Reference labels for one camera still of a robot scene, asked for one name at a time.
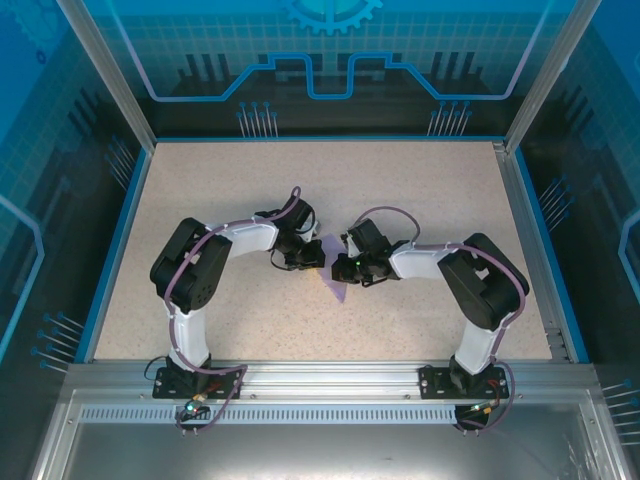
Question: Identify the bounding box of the metal bottom tray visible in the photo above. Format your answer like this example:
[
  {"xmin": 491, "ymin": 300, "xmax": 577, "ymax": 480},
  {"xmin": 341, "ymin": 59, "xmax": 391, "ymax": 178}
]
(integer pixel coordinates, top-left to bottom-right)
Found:
[{"xmin": 29, "ymin": 389, "xmax": 624, "ymax": 480}]

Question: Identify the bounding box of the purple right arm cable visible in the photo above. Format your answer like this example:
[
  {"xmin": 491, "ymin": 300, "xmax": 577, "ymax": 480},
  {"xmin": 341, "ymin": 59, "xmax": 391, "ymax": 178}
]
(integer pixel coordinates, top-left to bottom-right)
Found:
[{"xmin": 357, "ymin": 207, "xmax": 531, "ymax": 435}]

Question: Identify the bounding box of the blue table edge strip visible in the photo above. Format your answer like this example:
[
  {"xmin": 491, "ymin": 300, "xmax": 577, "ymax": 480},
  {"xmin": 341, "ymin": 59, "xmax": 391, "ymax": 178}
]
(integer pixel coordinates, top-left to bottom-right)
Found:
[
  {"xmin": 512, "ymin": 149, "xmax": 591, "ymax": 364},
  {"xmin": 153, "ymin": 134, "xmax": 507, "ymax": 145},
  {"xmin": 74, "ymin": 148, "xmax": 154, "ymax": 364}
]

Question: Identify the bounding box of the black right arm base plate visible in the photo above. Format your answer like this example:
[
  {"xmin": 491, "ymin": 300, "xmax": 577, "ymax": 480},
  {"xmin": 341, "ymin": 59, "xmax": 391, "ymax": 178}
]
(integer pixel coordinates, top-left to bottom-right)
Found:
[{"xmin": 418, "ymin": 364, "xmax": 507, "ymax": 400}]

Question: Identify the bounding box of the aluminium side rail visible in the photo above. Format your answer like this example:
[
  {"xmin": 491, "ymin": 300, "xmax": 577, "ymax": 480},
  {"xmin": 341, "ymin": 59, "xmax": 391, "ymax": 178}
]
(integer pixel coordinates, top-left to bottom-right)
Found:
[{"xmin": 492, "ymin": 141, "xmax": 571, "ymax": 362}]

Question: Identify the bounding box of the aluminium frame post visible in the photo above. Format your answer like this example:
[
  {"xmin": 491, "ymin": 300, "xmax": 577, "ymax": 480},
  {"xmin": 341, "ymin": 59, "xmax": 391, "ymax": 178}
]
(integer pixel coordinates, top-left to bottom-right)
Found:
[
  {"xmin": 55, "ymin": 0, "xmax": 157, "ymax": 152},
  {"xmin": 503, "ymin": 0, "xmax": 604, "ymax": 152}
]

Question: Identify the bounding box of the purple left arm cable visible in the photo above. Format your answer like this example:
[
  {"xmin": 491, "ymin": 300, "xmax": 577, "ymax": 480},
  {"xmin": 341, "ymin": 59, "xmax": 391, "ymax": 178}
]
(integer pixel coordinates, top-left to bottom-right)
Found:
[{"xmin": 162, "ymin": 185, "xmax": 304, "ymax": 435}]

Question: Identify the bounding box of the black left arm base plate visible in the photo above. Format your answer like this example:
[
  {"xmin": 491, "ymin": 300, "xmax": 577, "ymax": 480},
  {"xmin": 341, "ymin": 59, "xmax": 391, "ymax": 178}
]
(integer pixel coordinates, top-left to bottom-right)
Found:
[{"xmin": 152, "ymin": 366, "xmax": 245, "ymax": 400}]

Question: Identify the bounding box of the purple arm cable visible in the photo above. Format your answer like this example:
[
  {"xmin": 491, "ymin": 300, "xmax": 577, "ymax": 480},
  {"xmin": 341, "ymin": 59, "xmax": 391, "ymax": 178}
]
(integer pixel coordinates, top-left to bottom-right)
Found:
[
  {"xmin": 357, "ymin": 207, "xmax": 531, "ymax": 435},
  {"xmin": 162, "ymin": 185, "xmax": 304, "ymax": 435}
]

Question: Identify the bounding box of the aluminium frame beam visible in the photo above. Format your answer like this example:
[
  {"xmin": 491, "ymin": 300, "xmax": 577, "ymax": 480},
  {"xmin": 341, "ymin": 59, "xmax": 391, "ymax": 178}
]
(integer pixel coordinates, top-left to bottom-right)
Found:
[{"xmin": 64, "ymin": 358, "xmax": 599, "ymax": 401}]

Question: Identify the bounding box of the slotted metal cable duct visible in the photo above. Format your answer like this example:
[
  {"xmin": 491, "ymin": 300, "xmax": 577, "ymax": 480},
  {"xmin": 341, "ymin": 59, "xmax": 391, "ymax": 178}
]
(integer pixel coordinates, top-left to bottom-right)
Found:
[{"xmin": 78, "ymin": 405, "xmax": 460, "ymax": 422}]

